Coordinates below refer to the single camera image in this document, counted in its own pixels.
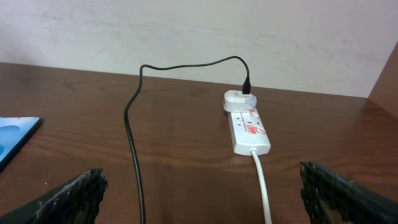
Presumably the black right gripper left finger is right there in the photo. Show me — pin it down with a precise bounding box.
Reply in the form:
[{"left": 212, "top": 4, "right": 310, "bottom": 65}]
[{"left": 1, "top": 168, "right": 108, "bottom": 224}]

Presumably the white power strip cord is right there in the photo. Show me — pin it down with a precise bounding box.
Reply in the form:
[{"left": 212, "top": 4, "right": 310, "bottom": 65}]
[{"left": 249, "top": 147, "right": 273, "bottom": 224}]

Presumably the blue screen Galaxy smartphone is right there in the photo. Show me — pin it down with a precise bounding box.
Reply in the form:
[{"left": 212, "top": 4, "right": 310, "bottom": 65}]
[{"left": 1, "top": 116, "right": 41, "bottom": 171}]

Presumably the white USB charger plug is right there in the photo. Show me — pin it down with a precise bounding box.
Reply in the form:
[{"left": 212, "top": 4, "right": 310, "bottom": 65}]
[{"left": 223, "top": 90, "right": 257, "bottom": 113}]

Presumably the black USB charging cable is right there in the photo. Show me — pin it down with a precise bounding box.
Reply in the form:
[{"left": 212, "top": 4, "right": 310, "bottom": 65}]
[{"left": 123, "top": 55, "right": 252, "bottom": 224}]

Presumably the white power strip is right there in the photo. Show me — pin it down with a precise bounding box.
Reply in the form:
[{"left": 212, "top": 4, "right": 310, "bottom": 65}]
[{"left": 228, "top": 109, "right": 271, "bottom": 156}]

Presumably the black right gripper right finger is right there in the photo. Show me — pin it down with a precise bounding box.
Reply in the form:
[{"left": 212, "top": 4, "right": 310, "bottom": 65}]
[{"left": 300, "top": 161, "right": 397, "bottom": 224}]

